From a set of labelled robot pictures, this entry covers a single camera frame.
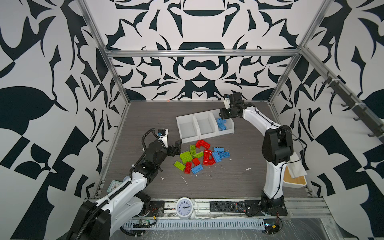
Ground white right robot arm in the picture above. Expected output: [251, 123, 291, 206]
[219, 104, 294, 200]

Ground long red lego brick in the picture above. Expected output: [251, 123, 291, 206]
[195, 140, 204, 149]

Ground green long lego brick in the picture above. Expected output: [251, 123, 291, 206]
[190, 145, 197, 155]

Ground green lego brick lower left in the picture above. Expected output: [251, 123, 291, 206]
[174, 161, 186, 171]

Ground black remote control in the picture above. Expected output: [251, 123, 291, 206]
[210, 201, 246, 213]

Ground white middle storage bin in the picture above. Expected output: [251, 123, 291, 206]
[194, 111, 217, 140]

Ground blue lego brick studs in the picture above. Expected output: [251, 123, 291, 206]
[214, 147, 225, 153]

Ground red D-shaped lego piece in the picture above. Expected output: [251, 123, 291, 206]
[203, 150, 216, 166]

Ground white right storage bin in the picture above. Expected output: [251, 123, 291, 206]
[210, 109, 235, 136]

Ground blue lego brick long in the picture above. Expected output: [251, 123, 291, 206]
[212, 151, 222, 163]

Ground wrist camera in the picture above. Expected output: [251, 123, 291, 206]
[157, 129, 169, 148]
[223, 93, 244, 109]

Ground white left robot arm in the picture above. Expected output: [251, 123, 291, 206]
[66, 140, 183, 240]

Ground green slanted lego brick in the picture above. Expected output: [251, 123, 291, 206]
[193, 152, 204, 158]

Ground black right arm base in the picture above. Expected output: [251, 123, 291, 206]
[245, 192, 288, 217]

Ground small red lego brick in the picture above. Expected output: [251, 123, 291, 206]
[193, 158, 201, 166]

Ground red lego brick lower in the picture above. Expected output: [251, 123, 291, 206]
[184, 162, 192, 175]

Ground large green lego plate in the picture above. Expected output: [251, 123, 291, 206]
[180, 151, 193, 165]

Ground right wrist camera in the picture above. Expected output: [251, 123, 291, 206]
[223, 93, 244, 109]

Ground white left storage bin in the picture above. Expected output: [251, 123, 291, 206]
[176, 115, 198, 143]

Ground white perforated cable tray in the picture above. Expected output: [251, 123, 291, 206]
[123, 219, 265, 231]

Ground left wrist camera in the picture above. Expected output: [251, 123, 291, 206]
[157, 129, 169, 148]

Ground small card with clock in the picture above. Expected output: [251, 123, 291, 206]
[107, 180, 122, 193]

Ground white analog clock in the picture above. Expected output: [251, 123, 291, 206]
[175, 197, 194, 218]

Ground electronics board left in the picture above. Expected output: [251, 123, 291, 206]
[132, 217, 157, 228]

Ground blue lego brick underside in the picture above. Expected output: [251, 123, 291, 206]
[219, 151, 231, 159]

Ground white storage bin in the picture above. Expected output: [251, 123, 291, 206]
[210, 109, 235, 136]
[194, 111, 217, 140]
[176, 115, 198, 143]

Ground electronics board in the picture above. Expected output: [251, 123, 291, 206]
[263, 218, 283, 236]
[132, 217, 157, 228]

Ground electronics board right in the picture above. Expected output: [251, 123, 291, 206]
[263, 218, 283, 236]

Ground black hook rail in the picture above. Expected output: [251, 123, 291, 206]
[322, 71, 384, 144]

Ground aluminium frame crossbar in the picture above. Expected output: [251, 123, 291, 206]
[105, 49, 299, 58]

